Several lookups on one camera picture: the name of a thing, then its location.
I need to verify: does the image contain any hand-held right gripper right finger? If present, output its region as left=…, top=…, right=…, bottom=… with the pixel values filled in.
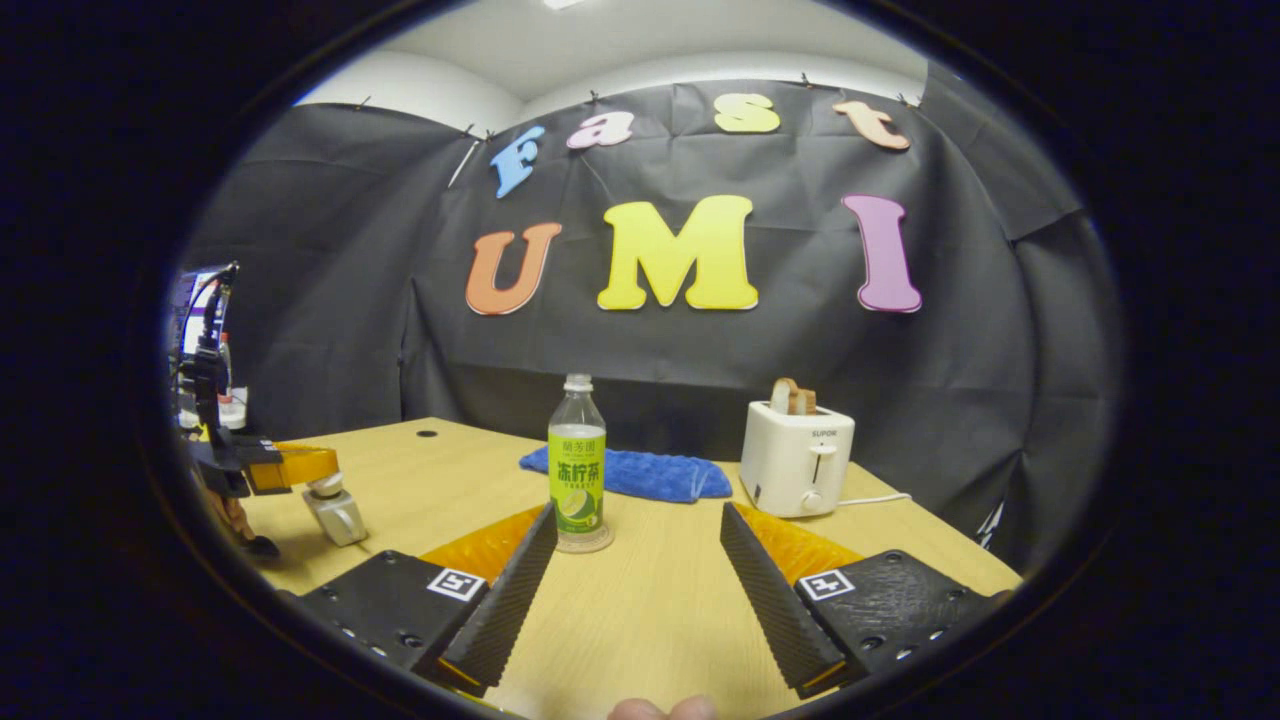
left=719, top=500, right=1013, bottom=701

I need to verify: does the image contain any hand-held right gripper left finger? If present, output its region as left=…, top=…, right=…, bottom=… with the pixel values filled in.
left=297, top=500, right=559, bottom=699

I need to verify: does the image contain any white square teacup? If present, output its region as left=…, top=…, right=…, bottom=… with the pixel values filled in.
left=302, top=473, right=370, bottom=548

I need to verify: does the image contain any green label water bottle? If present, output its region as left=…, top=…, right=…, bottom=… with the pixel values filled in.
left=547, top=373, right=611, bottom=551

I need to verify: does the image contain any white side table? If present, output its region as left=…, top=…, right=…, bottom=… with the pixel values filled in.
left=180, top=385, right=251, bottom=433

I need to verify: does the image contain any white toaster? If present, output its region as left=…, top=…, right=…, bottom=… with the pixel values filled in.
left=739, top=400, right=857, bottom=520

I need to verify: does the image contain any blue towel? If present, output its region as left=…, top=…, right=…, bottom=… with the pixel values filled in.
left=518, top=444, right=734, bottom=504

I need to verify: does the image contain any black backdrop cloth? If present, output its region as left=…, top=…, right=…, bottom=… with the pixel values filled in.
left=178, top=62, right=1128, bottom=579

